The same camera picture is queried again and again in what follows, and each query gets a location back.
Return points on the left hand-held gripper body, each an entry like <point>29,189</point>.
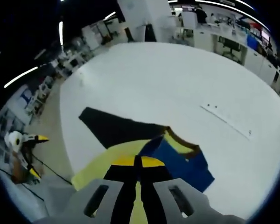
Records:
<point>11,141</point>

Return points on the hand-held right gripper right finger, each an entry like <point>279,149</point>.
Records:
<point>191,203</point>

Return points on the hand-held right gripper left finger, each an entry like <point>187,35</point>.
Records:
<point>88,200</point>

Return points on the yellow blue grey garment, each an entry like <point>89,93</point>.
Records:
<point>121,133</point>

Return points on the short ceiling light strip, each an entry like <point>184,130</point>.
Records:
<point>21,77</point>
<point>60,33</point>
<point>110,15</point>

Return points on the leaning white board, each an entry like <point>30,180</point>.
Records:
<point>141,33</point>

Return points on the white cabinet row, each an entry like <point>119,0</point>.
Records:
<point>254,60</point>

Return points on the black office chair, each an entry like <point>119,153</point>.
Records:
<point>231,47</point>

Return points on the white square pillar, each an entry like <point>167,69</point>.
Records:
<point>142,14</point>

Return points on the blue storage bin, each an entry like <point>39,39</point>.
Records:
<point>252,41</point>

